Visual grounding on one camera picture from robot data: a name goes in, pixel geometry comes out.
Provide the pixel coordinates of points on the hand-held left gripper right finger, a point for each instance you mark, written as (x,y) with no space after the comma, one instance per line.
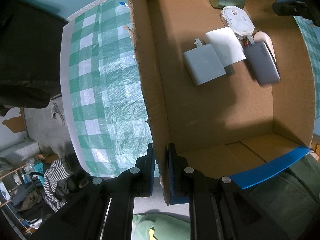
(172,173)

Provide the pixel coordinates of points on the white plug charger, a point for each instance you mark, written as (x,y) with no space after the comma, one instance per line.
(203,65)
(223,46)

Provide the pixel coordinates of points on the striped cloth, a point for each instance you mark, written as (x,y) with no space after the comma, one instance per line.
(55,177)

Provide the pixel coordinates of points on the dark grey power bank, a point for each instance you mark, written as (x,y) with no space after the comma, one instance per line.
(262,63)

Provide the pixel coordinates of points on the green cloth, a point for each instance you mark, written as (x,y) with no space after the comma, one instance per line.
(165,227)

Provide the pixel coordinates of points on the white octagonal box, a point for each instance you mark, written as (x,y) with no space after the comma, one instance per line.
(237,21)

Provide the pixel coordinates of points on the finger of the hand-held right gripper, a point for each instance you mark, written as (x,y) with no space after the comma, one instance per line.
(287,7)

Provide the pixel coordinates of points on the black hanging garment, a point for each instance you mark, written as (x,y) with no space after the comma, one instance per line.
(25,67)

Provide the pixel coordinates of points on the green checkered tablecloth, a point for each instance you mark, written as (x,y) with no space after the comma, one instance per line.
(105,80)

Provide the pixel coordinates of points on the blue-rimmed cardboard box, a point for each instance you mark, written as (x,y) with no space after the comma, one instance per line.
(212,110)

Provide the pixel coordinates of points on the white slipper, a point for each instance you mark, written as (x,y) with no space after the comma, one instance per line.
(58,115)

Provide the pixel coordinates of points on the person's green trousers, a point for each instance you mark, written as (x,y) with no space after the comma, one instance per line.
(287,200)

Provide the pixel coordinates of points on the teal cardboard box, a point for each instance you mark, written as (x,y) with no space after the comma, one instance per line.
(38,166)

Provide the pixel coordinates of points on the cluttered wooden shelf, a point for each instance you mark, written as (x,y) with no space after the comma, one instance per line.
(17,200)

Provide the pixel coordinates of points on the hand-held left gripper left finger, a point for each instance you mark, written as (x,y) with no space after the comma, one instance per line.
(150,170)

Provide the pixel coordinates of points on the white oval case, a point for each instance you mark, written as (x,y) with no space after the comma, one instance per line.
(265,38)

